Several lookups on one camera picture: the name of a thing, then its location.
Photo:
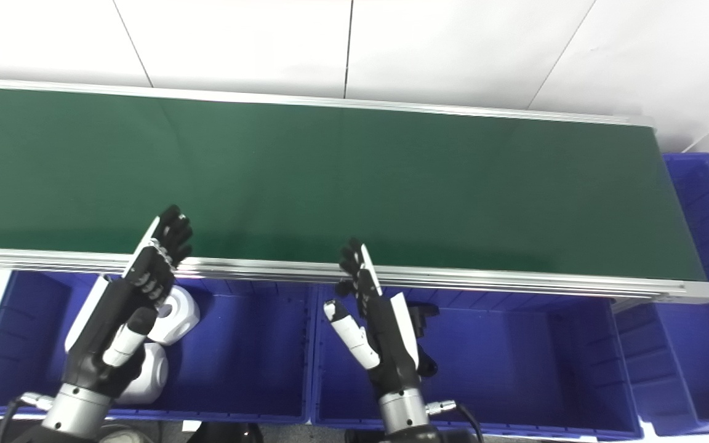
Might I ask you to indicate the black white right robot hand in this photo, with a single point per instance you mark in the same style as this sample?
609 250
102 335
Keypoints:
391 351

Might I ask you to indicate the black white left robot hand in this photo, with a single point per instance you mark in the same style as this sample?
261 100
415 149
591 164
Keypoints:
105 326

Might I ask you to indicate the white round plastic part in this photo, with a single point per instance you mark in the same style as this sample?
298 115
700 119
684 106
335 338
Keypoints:
181 317
152 372

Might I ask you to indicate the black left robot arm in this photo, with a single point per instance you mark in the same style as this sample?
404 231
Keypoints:
74 412

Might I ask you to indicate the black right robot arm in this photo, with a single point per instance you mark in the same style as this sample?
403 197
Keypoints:
404 418

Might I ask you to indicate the black plastic part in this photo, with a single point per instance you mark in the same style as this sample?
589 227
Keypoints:
423 320

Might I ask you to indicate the black robot torso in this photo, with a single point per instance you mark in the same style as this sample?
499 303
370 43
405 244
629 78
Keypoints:
225 434

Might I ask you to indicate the green conveyor belt aluminium frame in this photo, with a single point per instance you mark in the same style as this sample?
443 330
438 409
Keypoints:
342 178

